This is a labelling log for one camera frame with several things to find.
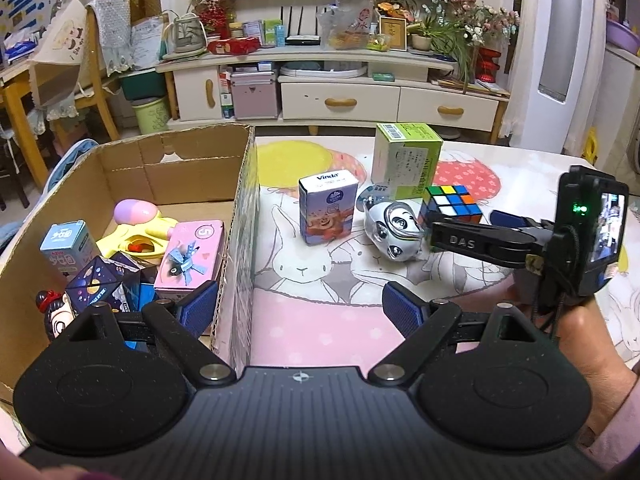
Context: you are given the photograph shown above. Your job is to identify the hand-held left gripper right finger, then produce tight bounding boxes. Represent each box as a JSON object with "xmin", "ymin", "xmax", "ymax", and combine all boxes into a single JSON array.
[{"xmin": 366, "ymin": 281, "xmax": 544, "ymax": 387}]

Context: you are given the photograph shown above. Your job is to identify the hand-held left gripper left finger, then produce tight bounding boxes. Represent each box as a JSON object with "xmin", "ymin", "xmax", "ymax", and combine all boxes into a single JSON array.
[{"xmin": 65, "ymin": 280, "xmax": 237, "ymax": 389}]

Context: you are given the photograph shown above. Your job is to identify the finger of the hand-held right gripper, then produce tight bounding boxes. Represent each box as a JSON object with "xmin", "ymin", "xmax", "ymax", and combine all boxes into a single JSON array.
[
  {"xmin": 488, "ymin": 209, "xmax": 557, "ymax": 234},
  {"xmin": 428, "ymin": 219, "xmax": 552, "ymax": 268}
]

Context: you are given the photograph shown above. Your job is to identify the multicoloured puzzle cube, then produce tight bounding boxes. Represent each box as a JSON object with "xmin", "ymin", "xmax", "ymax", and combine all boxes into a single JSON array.
[{"xmin": 417, "ymin": 185, "xmax": 485, "ymax": 233}]

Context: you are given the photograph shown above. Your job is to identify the pink tin box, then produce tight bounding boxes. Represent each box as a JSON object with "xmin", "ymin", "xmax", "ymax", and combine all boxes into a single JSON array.
[{"xmin": 153, "ymin": 219, "xmax": 225, "ymax": 298}]

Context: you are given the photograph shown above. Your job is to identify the dark star-print box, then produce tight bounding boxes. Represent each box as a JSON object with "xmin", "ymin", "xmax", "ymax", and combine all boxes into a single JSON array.
[{"xmin": 64, "ymin": 254, "xmax": 162, "ymax": 317}]

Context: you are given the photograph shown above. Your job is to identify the yellow and pink toy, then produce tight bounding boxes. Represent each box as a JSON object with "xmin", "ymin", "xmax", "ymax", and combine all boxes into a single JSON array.
[{"xmin": 96, "ymin": 198, "xmax": 180, "ymax": 262}]

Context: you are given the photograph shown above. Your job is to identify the small blue carton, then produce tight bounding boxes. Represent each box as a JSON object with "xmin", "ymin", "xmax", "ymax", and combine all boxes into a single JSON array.
[{"xmin": 39, "ymin": 219, "xmax": 102, "ymax": 282}]

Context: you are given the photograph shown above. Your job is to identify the large cardboard box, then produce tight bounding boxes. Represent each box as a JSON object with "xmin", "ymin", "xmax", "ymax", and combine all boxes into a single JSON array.
[{"xmin": 0, "ymin": 122, "xmax": 261, "ymax": 456}]

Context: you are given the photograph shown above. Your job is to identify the black-haired doll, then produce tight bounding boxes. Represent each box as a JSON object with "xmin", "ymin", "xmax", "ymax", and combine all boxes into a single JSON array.
[{"xmin": 35, "ymin": 289, "xmax": 80, "ymax": 345}]

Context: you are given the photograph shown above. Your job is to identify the person's right forearm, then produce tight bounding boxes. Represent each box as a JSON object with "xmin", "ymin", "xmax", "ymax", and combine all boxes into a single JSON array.
[{"xmin": 584, "ymin": 372, "xmax": 640, "ymax": 473}]

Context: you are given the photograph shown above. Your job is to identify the person's right hand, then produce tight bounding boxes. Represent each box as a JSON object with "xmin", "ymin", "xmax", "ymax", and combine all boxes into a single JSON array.
[{"xmin": 554, "ymin": 296, "xmax": 633, "ymax": 397}]

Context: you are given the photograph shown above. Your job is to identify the printed rabbit table mat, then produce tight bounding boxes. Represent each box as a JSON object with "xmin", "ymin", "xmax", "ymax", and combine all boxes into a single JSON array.
[{"xmin": 249, "ymin": 135, "xmax": 640, "ymax": 377}]

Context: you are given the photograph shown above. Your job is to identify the silver panda piggy bank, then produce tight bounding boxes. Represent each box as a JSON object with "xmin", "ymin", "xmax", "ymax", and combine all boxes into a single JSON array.
[{"xmin": 361, "ymin": 187, "xmax": 432, "ymax": 263}]

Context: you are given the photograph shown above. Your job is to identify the yellow plastic object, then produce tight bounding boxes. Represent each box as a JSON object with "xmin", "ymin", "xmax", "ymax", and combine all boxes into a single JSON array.
[{"xmin": 581, "ymin": 126, "xmax": 599, "ymax": 164}]

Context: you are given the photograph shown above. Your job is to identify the green and white carton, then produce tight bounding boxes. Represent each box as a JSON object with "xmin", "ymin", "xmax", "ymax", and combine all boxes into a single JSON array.
[{"xmin": 371, "ymin": 122, "xmax": 445, "ymax": 202}]

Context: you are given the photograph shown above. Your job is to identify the purple tissue pack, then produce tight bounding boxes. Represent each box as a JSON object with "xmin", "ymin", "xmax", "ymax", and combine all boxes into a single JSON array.
[{"xmin": 298, "ymin": 171, "xmax": 360, "ymax": 247}]

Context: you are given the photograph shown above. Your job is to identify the white curtain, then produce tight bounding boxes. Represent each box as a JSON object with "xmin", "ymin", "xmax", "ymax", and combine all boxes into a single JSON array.
[{"xmin": 501, "ymin": 0, "xmax": 540, "ymax": 137}]

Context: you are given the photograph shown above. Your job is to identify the white tower air conditioner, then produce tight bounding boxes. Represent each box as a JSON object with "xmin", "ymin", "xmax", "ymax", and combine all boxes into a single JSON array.
[{"xmin": 519, "ymin": 0, "xmax": 609, "ymax": 152}]

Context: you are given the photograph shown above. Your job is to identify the blue cloth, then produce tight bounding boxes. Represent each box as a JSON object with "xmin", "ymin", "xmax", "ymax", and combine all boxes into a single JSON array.
[{"xmin": 46, "ymin": 138, "xmax": 99, "ymax": 187}]

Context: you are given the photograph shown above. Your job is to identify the cream television cabinet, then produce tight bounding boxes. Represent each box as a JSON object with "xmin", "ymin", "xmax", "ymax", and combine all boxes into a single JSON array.
[{"xmin": 155, "ymin": 42, "xmax": 512, "ymax": 145}]

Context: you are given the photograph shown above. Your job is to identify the light green bin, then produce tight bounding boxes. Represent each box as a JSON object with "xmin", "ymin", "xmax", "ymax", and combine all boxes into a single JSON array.
[{"xmin": 131, "ymin": 96, "xmax": 172, "ymax": 136}]

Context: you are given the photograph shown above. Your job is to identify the pink flower plant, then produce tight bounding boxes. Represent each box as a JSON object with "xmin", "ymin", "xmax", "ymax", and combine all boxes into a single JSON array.
[{"xmin": 409, "ymin": 0, "xmax": 522, "ymax": 95}]

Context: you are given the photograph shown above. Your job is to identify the purple basin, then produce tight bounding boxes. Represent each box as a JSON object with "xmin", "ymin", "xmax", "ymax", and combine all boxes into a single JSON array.
[{"xmin": 604, "ymin": 19, "xmax": 640, "ymax": 57}]

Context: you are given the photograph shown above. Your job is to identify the pink storage case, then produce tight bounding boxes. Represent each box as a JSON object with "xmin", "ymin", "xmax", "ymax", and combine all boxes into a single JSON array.
[{"xmin": 230, "ymin": 70, "xmax": 280, "ymax": 121}]

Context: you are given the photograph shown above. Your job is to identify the dark green bin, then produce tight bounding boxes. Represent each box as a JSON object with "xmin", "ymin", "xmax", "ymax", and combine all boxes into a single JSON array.
[{"xmin": 121, "ymin": 70, "xmax": 168, "ymax": 102}]

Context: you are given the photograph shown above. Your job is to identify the white round dish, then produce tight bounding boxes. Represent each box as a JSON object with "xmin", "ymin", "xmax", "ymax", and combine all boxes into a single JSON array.
[{"xmin": 279, "ymin": 60, "xmax": 367, "ymax": 80}]

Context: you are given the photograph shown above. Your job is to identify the wooden chair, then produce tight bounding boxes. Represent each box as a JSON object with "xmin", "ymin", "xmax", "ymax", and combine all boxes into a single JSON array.
[{"xmin": 30, "ymin": 7, "xmax": 123, "ymax": 143}]

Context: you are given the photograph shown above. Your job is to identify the clear plastic bag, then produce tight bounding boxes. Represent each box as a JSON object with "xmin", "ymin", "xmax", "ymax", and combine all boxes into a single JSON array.
[{"xmin": 316, "ymin": 0, "xmax": 382, "ymax": 52}]

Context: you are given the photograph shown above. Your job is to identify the red packet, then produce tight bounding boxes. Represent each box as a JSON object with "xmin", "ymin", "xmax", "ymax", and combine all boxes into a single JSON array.
[{"xmin": 206, "ymin": 36, "xmax": 262, "ymax": 57}]

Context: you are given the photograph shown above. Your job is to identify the wooden dining table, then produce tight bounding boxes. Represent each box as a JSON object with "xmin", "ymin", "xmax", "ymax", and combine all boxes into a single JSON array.
[{"xmin": 0, "ymin": 54, "xmax": 53, "ymax": 211}]

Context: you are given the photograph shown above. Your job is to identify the glass jug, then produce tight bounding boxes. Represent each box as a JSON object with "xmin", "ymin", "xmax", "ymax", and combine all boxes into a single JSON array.
[{"xmin": 171, "ymin": 9, "xmax": 209, "ymax": 57}]

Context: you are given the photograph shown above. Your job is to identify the white router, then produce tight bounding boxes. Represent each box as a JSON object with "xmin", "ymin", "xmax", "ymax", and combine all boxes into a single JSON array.
[{"xmin": 279, "ymin": 5, "xmax": 322, "ymax": 47}]

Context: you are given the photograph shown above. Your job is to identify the white lace cloth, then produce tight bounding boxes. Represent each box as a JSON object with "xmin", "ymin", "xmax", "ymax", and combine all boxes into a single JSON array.
[{"xmin": 86, "ymin": 0, "xmax": 134, "ymax": 77}]

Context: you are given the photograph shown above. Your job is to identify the beige tote bag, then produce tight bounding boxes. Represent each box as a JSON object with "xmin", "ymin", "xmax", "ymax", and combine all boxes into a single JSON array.
[{"xmin": 29, "ymin": 0, "xmax": 109, "ymax": 122}]

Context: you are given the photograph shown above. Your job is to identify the red berry branches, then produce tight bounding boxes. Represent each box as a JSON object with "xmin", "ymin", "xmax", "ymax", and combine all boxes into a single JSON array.
[{"xmin": 189, "ymin": 0, "xmax": 237, "ymax": 42}]

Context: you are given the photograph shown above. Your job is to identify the small picture frame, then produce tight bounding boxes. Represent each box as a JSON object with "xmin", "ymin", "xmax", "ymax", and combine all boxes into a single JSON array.
[{"xmin": 378, "ymin": 15, "xmax": 408, "ymax": 52}]

